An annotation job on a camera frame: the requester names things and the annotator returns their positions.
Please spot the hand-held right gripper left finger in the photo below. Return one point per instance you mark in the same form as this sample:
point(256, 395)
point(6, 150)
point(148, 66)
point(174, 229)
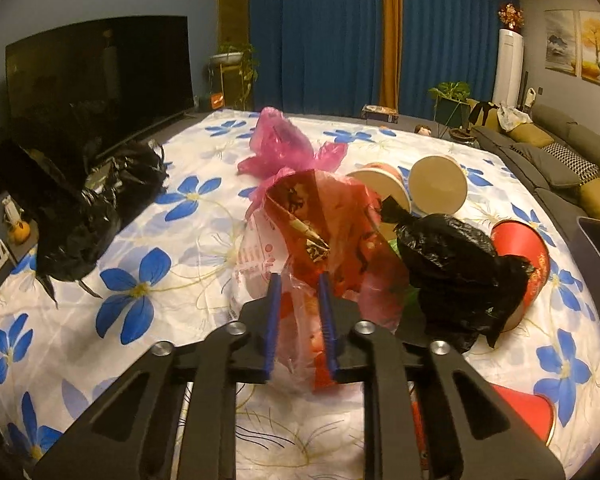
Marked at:
point(272, 310)

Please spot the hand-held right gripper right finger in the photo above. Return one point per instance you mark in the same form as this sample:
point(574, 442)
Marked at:
point(327, 310)

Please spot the red clear plastic bag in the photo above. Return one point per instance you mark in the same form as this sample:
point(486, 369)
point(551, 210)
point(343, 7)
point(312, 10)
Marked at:
point(305, 220)

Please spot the pink plastic bag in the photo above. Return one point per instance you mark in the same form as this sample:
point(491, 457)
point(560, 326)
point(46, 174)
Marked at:
point(280, 145)

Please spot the red printed paper cup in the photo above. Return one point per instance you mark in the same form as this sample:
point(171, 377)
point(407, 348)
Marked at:
point(437, 185)
point(380, 172)

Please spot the large black garbage bag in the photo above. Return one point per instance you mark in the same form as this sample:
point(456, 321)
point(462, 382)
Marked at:
point(80, 220)

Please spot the blue floral white sheet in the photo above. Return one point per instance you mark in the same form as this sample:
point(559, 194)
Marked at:
point(180, 260)

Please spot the small black plastic bag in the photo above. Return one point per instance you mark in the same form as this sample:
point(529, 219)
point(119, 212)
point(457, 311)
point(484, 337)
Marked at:
point(445, 255)

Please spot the red paper bucket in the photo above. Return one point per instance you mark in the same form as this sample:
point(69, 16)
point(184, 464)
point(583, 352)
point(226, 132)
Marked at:
point(520, 245)
point(525, 410)

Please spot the brown round figurine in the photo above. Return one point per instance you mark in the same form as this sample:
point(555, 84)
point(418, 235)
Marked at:
point(422, 130)

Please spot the flat printed box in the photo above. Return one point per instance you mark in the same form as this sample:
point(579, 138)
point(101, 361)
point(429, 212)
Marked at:
point(380, 112)

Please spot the small orange box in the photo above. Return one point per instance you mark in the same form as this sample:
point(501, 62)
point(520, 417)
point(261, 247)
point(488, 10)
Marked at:
point(216, 101)

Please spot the brown tray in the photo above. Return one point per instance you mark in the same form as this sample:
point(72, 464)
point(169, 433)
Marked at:
point(462, 136)

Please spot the gold plant stand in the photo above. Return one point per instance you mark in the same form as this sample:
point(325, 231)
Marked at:
point(223, 85)

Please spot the grey sofa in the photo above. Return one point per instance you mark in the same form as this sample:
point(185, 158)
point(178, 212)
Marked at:
point(525, 160)

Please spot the green potted plant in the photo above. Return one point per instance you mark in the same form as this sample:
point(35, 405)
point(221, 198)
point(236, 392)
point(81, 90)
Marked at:
point(450, 92)

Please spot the black garment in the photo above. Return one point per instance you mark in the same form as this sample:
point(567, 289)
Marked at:
point(481, 111)

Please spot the trailing plant in bowl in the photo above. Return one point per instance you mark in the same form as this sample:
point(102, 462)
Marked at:
point(230, 55)

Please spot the grey cushion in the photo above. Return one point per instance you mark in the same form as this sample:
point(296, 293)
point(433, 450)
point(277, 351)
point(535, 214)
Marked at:
point(545, 167)

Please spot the orange fruit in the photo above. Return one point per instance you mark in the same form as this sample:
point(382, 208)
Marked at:
point(19, 234)

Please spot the white cloth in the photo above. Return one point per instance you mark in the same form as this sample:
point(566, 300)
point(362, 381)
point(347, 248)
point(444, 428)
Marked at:
point(512, 117)

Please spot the blue curtain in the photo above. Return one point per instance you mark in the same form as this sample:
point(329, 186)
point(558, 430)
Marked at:
point(315, 35)
point(450, 35)

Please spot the white figurine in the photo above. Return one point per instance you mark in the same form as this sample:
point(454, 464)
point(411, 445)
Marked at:
point(11, 210)

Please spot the black flat television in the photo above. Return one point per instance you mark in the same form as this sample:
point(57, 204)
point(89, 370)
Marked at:
point(105, 85)

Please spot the orange curtain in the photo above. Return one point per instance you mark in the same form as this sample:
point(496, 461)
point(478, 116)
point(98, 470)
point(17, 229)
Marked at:
point(391, 35)

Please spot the black white geometric pillow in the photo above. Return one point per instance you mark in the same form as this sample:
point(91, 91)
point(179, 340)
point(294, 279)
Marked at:
point(572, 157)

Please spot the white standing air conditioner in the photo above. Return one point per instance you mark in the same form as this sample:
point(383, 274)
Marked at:
point(507, 70)

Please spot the red flower decoration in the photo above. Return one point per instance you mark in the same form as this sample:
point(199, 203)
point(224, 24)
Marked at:
point(511, 15)

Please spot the grey mountain painting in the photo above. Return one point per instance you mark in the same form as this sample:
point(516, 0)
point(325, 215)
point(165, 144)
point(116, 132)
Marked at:
point(560, 40)

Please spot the yellow tree sailboat painting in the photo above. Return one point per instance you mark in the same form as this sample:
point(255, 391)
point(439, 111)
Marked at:
point(597, 45)

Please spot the brown wooden wall panel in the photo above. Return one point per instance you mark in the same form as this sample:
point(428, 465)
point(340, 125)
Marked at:
point(234, 20)

